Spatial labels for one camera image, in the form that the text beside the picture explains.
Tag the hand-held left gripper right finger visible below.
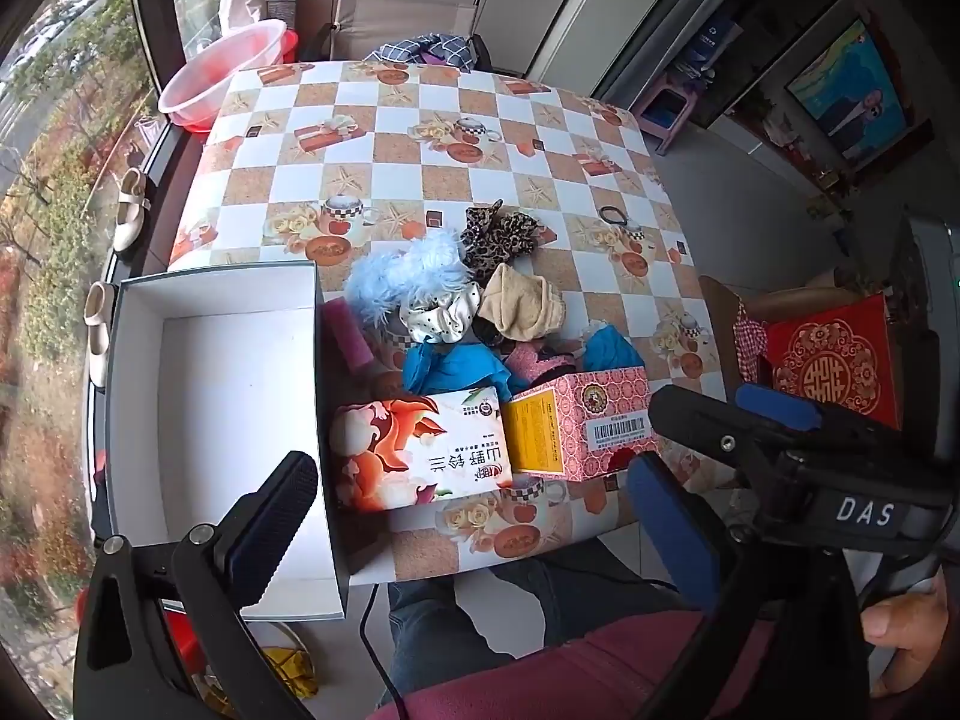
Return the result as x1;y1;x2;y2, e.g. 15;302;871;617
627;452;865;720

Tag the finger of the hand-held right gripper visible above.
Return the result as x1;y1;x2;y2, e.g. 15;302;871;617
649;385;781;488
735;382;901;460

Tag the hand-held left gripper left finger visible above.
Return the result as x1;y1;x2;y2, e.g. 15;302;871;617
71;451;319;720

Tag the grey and white cardboard box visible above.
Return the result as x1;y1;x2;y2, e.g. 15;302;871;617
105;261;352;622

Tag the pink foam sponge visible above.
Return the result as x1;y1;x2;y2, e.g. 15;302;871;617
324;298;374;374

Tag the person's right hand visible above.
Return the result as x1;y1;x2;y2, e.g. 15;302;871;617
859;566;952;700

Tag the red patterned gift box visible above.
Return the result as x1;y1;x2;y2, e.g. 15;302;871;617
765;292;901;430

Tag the red checked cloth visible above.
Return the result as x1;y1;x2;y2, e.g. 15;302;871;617
731;300;770;383

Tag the wooden chair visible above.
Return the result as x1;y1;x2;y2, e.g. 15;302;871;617
697;274;886;398

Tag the pink and yellow carton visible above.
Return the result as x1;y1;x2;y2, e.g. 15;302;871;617
501;366;668;482

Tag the blue cloth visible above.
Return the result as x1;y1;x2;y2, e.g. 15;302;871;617
403;341;518;400
581;322;646;374

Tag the yellow foil packet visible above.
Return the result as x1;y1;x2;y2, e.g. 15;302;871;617
259;645;320;698

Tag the person's leg in jeans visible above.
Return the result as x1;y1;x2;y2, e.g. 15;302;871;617
386;540;706;698

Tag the orange floral tissue pack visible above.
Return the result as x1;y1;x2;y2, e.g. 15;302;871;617
330;386;517;515

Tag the person's pink garment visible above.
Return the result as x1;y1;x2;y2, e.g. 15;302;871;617
367;600;781;720

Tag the pink knitted item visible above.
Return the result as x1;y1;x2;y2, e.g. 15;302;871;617
504;345;582;395

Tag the beige cloth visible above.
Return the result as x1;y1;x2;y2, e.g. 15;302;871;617
478;264;567;342

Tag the cream shoe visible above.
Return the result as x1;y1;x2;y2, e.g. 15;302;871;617
84;281;115;389
112;169;151;252

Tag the white polka dot scrunchie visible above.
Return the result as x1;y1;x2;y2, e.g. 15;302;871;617
397;281;485;346

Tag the leopard print scrunchie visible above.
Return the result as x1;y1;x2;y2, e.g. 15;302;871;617
459;199;539;278

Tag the blue fluffy scrunchie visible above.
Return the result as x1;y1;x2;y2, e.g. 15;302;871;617
345;231;475;329

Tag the purple plastic stool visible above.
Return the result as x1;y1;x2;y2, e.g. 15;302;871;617
637;75;698;155

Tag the television screen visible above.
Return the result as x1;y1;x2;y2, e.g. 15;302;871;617
784;15;935;170

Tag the checkered printed tablecloth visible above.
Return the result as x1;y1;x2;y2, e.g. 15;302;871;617
166;58;740;586

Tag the dark tv cabinet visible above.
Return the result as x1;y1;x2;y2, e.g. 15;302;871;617
694;0;938;188

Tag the pink plastic basin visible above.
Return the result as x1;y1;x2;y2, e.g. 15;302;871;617
156;18;290;128

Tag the plaid cloth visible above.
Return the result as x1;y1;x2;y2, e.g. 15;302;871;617
371;34;477;74

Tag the red plastic basin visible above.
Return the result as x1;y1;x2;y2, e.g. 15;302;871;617
169;28;301;134

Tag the beige folding chair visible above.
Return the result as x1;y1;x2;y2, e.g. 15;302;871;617
322;0;492;76

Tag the black cable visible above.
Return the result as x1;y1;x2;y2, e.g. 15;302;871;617
360;581;402;710

